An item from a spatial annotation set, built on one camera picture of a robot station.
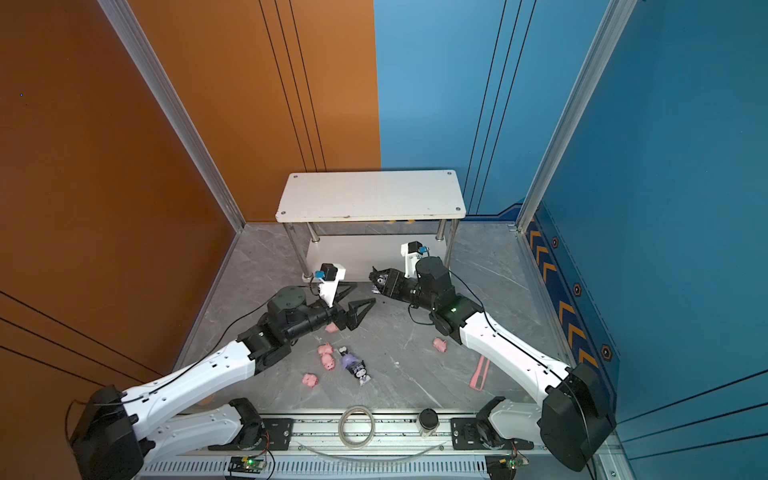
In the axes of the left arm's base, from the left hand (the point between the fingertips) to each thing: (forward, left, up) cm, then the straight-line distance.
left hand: (366, 292), depth 72 cm
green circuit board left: (-32, +28, -26) cm, 50 cm away
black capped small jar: (-25, -15, -15) cm, 33 cm away
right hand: (+4, -1, 0) cm, 4 cm away
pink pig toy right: (-4, -21, -23) cm, 31 cm away
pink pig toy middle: (-5, +13, -22) cm, 26 cm away
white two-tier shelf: (+16, +1, +8) cm, 18 cm away
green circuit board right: (-31, -36, -24) cm, 53 cm away
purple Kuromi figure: (-8, +6, -22) cm, 25 cm away
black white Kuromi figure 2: (-12, +2, -22) cm, 25 cm away
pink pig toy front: (-14, +16, -23) cm, 31 cm away
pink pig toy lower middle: (-9, +12, -23) cm, 27 cm away
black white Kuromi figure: (+3, -3, +1) cm, 5 cm away
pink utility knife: (-14, -29, -23) cm, 40 cm away
